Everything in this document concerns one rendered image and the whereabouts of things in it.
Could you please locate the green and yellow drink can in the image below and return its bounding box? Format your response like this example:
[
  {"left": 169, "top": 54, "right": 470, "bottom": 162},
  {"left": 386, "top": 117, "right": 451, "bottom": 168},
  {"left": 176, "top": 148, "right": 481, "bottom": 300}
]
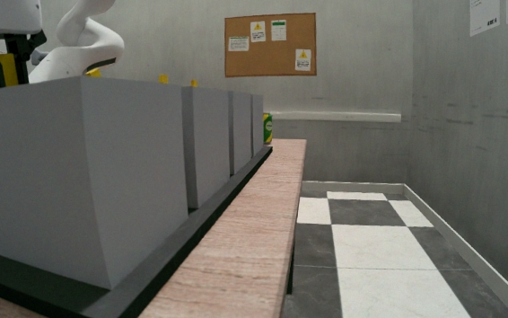
[{"left": 263, "top": 112, "right": 272, "bottom": 145}]

